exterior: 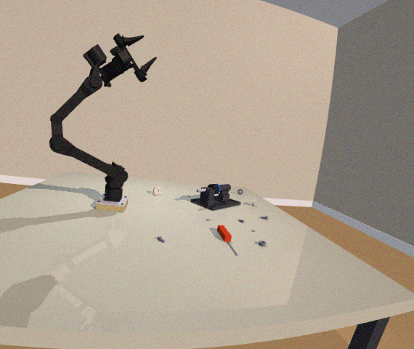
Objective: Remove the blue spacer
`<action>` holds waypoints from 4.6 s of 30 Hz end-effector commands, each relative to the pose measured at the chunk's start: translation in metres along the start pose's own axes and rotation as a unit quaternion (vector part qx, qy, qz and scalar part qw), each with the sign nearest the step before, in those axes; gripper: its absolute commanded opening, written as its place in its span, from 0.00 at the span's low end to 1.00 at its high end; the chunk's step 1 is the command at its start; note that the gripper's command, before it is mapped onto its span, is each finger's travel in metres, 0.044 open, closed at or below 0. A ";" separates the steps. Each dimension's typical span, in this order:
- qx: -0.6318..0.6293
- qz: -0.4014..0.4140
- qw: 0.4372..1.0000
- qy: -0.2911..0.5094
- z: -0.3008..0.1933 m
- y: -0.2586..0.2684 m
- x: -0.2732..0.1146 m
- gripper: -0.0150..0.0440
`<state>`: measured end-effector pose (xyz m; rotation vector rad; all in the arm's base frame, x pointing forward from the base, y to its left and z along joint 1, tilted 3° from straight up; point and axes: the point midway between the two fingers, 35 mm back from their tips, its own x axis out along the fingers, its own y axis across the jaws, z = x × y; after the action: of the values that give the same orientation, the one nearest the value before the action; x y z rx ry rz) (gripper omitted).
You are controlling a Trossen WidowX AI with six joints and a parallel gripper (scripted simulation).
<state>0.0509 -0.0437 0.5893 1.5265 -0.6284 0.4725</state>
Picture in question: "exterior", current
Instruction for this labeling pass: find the red-handled screwdriver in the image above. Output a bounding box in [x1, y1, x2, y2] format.
[217, 225, 238, 256]

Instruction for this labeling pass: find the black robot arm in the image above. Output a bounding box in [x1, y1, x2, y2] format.
[49, 44, 131, 202]

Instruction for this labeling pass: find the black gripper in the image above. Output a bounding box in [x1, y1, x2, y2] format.
[110, 33, 157, 82]

